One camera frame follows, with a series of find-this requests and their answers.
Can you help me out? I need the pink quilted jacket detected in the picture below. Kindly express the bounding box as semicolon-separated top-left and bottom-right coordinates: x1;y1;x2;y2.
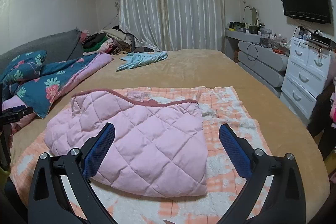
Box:
45;89;208;197

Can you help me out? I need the pile of clothes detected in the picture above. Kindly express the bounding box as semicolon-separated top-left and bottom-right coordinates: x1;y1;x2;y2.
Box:
79;26;155;56

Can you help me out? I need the blue floral pink quilt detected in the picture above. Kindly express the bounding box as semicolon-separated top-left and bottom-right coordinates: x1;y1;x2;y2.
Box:
1;53;113;131

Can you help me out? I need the blue floral pillow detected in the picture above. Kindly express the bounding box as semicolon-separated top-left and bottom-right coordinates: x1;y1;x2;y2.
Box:
1;50;47;85

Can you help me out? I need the grey headboard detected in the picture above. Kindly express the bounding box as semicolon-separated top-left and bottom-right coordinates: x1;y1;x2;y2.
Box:
0;28;84;73

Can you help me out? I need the pink red towel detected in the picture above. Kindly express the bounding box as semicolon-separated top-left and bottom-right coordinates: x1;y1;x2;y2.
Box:
330;89;336;123

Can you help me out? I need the orange white plaid blanket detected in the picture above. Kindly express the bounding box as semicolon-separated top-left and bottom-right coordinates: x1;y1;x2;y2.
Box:
11;87;269;223

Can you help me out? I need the grey dressing table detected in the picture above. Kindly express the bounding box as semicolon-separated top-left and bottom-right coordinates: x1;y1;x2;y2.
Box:
224;30;288;97

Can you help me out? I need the light blue garment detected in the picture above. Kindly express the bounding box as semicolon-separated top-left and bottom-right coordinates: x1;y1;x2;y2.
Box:
116;51;168;72

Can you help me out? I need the white drawer chest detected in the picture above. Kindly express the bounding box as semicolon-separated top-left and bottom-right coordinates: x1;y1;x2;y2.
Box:
280;37;335;125

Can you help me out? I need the white striped curtain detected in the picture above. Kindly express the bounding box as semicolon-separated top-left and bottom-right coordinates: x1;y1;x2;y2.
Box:
120;0;224;51

